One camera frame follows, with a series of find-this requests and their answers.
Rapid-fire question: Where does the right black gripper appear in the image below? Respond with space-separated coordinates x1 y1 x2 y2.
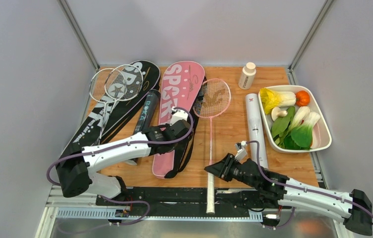
204 154 259 190

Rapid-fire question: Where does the black shuttlecock tube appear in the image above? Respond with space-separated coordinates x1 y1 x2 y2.
133 89 161 134

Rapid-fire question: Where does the white shuttlecock tube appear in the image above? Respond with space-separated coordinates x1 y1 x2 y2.
245 93 269 169

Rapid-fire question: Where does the pink racket cover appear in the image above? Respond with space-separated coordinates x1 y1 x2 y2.
152 60 206 179

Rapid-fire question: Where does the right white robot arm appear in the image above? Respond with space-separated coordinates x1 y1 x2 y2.
205 153 373 236

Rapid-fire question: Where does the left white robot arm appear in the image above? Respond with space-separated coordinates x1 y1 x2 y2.
47 107 193 205

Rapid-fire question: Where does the black racket cover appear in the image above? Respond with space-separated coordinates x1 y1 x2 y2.
61 60 161 157

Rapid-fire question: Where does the green leaf vegetable toy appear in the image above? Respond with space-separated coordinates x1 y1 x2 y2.
271 106 296 138

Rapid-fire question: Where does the white racket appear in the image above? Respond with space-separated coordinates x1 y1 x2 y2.
98 64 144 145
89 68 114 144

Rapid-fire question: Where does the mushroom toy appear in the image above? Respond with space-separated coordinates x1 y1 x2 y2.
271 107 288 121

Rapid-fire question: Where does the yellow napa cabbage toy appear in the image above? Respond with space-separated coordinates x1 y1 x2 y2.
259 88 297 115

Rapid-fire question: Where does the white plastic tray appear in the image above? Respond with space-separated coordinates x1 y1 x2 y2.
258 85 332 153

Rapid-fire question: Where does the bok choy toy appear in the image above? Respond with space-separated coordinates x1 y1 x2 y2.
291 112 320 149

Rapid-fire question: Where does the white racket outer left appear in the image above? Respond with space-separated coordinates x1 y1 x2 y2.
89 68 114 144

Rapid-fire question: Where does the beige plastic bottle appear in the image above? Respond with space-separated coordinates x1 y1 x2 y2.
238 62 256 90

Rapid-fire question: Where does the orange tomato toy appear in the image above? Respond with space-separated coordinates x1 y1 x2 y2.
295 91 311 107

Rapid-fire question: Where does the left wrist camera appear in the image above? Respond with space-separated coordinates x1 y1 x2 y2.
169 107 189 125

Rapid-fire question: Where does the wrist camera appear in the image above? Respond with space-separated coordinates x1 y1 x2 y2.
169 107 189 125
235 141 248 162

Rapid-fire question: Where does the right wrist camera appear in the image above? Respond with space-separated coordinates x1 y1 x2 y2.
235 141 248 162

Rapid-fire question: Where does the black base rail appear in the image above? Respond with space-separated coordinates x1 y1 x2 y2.
112 181 279 218

